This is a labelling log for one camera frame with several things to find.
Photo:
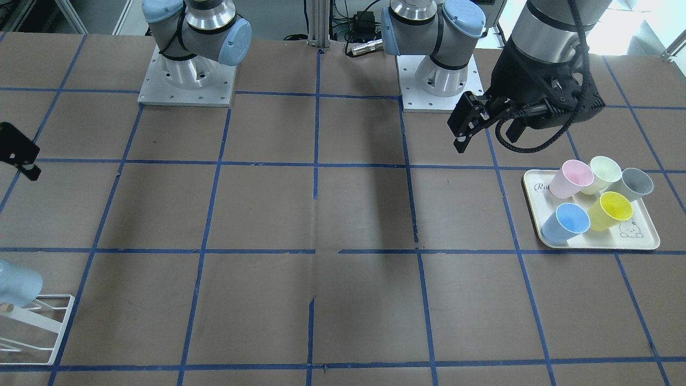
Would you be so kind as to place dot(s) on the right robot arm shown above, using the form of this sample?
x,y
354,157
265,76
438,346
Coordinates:
x,y
194,38

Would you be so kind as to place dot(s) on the aluminium frame post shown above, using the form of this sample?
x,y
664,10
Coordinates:
x,y
318,18

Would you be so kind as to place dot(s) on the grey plastic cup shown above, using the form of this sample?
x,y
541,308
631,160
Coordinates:
x,y
633,184

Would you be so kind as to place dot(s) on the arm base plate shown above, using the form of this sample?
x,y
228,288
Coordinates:
x,y
423,99
214,94

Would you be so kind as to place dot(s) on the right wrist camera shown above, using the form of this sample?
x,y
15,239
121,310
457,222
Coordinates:
x,y
19,151

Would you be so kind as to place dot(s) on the pale green plastic cup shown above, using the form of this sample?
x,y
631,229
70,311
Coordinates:
x,y
606,171

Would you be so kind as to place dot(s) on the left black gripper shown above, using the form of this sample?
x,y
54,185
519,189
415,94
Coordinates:
x,y
513,72

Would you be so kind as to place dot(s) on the silver cable connector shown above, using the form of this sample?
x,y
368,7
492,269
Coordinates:
x,y
365,48

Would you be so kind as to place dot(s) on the cream plastic tray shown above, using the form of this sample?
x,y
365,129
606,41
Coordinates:
x,y
637,233

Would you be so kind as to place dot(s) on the pink plastic cup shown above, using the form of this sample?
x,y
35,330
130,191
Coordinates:
x,y
571,178

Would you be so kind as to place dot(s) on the light blue plastic cup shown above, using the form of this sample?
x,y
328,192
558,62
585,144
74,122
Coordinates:
x,y
19,285

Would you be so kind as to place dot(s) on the yellow plastic cup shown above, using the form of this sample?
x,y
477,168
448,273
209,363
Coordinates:
x,y
610,209

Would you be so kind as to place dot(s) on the white wire cup rack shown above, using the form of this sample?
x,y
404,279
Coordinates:
x,y
32,335

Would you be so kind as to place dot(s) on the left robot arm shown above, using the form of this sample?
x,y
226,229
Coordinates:
x,y
549,31

